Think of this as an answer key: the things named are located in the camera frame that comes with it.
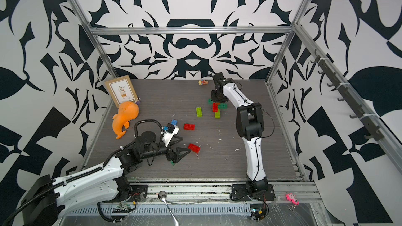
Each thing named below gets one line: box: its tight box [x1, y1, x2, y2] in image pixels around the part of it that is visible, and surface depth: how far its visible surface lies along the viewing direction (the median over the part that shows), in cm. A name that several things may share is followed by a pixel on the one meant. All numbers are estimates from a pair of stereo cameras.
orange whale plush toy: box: [112, 101, 140, 140], surface depth 96 cm
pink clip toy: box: [285, 192, 300, 207], surface depth 74 cm
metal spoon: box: [158, 190, 180, 226], surface depth 76 cm
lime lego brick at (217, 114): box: [214, 107, 221, 119], surface depth 101 cm
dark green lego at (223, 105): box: [217, 102, 228, 109], surface depth 103 cm
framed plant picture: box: [104, 74, 139, 109], surface depth 104 cm
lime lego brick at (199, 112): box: [195, 106, 203, 118], surface depth 104 cm
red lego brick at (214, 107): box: [212, 102, 218, 113], surface depth 102 cm
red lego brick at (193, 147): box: [187, 142, 201, 154], surface depth 89 cm
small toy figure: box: [197, 79, 209, 86], surface depth 118 cm
